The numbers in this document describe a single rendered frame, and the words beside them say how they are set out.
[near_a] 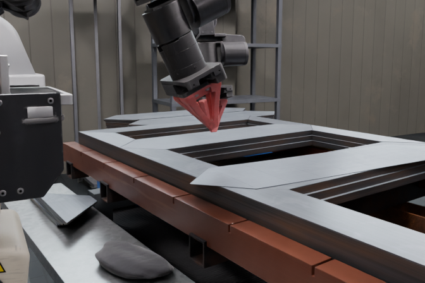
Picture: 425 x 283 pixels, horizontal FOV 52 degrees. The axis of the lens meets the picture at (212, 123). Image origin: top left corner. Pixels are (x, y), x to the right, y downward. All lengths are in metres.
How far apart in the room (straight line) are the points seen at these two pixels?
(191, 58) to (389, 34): 6.18
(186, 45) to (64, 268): 0.54
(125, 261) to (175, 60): 0.44
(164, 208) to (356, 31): 5.54
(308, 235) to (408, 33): 6.47
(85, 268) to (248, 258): 0.38
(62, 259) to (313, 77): 5.04
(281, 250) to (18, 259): 0.41
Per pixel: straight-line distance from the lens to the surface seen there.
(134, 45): 4.60
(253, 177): 0.88
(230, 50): 1.02
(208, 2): 0.66
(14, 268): 0.78
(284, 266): 0.66
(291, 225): 0.69
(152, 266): 0.88
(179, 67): 0.64
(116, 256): 0.93
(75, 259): 1.01
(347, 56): 6.18
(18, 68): 3.51
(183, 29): 0.64
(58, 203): 1.24
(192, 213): 0.83
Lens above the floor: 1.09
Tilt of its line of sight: 8 degrees down
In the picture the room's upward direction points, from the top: straight up
